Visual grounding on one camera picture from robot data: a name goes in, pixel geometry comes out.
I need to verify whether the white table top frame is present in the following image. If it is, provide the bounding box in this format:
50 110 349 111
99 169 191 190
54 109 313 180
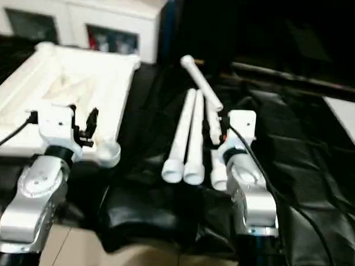
0 40 142 169

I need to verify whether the black work mat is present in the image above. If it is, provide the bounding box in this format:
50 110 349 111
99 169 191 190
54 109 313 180
0 33 355 266

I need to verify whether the white glass-door cabinet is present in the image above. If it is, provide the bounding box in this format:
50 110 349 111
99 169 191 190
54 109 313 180
0 0 168 64

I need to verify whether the black metal rail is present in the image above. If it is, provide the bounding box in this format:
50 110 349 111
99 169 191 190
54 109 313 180
229 60 355 96

